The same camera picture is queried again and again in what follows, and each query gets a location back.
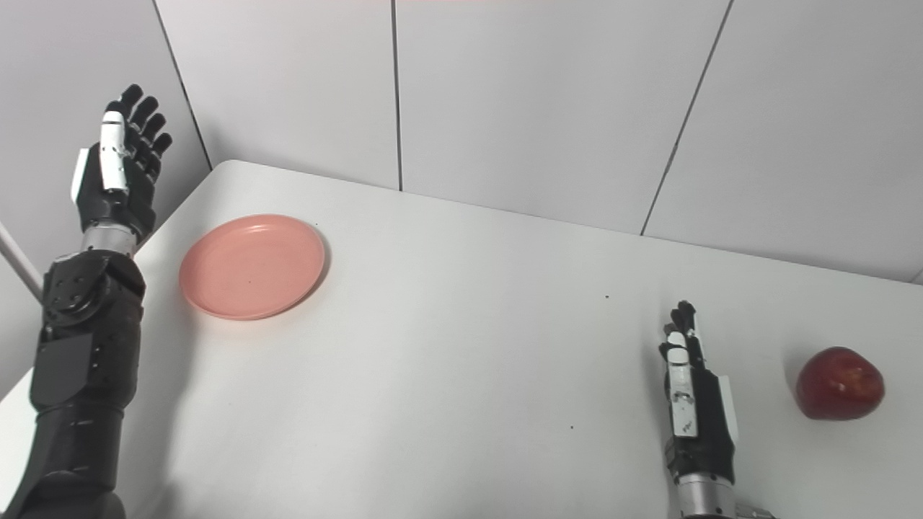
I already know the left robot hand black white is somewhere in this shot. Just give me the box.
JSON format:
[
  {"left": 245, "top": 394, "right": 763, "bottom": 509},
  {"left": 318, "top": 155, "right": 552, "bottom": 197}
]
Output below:
[{"left": 70, "top": 84, "right": 174, "bottom": 244}]

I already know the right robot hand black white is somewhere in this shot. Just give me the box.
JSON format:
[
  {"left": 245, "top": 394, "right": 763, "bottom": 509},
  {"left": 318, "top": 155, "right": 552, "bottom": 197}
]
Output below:
[{"left": 658, "top": 301, "right": 739, "bottom": 485}]

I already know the red apple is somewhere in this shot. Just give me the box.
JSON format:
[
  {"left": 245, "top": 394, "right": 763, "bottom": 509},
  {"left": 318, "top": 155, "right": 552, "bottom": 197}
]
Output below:
[{"left": 795, "top": 347, "right": 886, "bottom": 421}]

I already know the pink round plate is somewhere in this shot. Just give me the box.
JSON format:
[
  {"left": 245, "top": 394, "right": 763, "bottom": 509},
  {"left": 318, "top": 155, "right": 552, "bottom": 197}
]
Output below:
[{"left": 179, "top": 214, "right": 327, "bottom": 321}]

